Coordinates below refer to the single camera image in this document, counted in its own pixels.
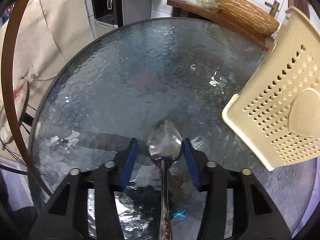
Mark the round glass table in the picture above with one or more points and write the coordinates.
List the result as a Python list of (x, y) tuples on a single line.
[(125, 80)]

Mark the dark wooden counter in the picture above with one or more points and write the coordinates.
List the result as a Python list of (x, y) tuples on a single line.
[(195, 11)]

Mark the beige cloth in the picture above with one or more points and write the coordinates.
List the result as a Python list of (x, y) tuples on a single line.
[(62, 25)]

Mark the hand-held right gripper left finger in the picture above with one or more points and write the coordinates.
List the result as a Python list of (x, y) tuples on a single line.
[(130, 165)]

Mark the grey water dispenser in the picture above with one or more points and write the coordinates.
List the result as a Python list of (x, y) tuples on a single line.
[(136, 10)]

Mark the brass faucet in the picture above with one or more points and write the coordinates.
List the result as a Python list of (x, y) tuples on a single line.
[(275, 7)]

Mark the woven pattern sink basin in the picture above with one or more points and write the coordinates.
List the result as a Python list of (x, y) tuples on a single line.
[(245, 15)]

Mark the cream plastic utensil holder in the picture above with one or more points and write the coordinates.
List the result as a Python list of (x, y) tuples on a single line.
[(275, 117)]

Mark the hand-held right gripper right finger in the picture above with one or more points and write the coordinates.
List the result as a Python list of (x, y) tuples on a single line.
[(192, 165)]

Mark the brown wooden chair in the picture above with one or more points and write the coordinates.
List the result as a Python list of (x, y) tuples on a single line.
[(7, 67)]

